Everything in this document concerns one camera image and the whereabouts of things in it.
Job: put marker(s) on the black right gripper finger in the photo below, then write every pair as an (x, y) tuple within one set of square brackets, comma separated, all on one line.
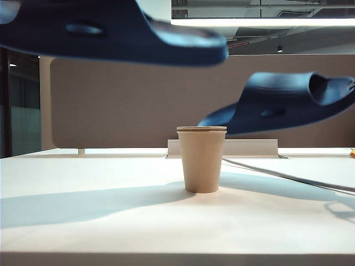
[(353, 86)]

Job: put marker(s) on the blue rubber slipper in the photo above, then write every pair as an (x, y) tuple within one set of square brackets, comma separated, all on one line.
[(124, 27), (277, 91)]

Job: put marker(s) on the small yellow object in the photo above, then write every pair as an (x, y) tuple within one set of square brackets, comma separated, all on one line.
[(352, 153)]

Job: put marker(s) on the small black ceiling spotlight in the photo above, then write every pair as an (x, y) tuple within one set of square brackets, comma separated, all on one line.
[(280, 50)]

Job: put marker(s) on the long ceiling light strip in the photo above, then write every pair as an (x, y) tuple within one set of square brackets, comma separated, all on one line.
[(277, 22)]

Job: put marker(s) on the red ceiling sign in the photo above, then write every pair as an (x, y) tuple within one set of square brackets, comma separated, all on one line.
[(241, 44)]

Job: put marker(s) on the beige paper cup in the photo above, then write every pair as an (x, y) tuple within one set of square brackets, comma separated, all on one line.
[(201, 163)]

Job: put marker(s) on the brown desk partition panel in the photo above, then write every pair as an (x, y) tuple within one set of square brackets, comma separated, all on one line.
[(124, 110)]

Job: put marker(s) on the dark glass door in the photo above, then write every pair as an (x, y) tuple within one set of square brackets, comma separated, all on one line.
[(19, 110)]

